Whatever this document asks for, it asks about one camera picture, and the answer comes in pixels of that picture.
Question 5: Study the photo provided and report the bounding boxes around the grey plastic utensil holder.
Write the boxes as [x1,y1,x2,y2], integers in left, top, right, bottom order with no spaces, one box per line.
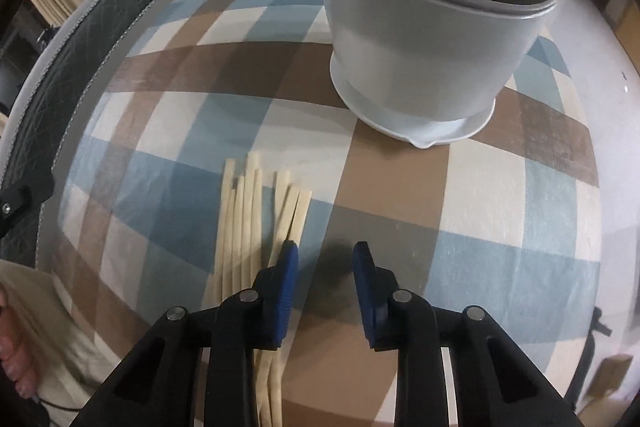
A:
[300,0,569,150]

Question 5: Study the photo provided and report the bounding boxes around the plaid tablecloth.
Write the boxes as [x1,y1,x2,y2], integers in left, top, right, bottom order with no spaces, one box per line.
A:
[37,0,603,427]

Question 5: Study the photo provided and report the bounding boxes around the person's beige clothing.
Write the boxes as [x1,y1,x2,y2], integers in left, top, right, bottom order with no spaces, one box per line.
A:
[0,257,108,427]

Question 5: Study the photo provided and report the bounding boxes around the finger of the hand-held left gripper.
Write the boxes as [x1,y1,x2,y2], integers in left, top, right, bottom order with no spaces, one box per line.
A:
[0,172,55,238]

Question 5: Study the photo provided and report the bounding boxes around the pile of wooden chopsticks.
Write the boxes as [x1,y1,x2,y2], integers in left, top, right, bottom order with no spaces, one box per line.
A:
[212,152,313,427]

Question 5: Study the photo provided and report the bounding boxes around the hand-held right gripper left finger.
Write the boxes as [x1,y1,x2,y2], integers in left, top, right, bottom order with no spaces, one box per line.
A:
[70,239,301,427]

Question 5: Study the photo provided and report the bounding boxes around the black tripod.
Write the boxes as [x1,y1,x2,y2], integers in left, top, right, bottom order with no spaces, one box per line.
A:
[565,307,613,413]

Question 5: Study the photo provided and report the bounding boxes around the cardboard box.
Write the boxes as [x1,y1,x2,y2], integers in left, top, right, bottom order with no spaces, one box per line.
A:
[592,354,633,400]

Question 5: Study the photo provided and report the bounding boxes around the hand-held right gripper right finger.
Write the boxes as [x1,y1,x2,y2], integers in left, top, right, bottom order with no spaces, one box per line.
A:
[351,242,581,427]

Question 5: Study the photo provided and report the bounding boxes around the black cable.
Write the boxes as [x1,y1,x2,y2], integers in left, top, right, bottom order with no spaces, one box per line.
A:
[32,394,81,413]

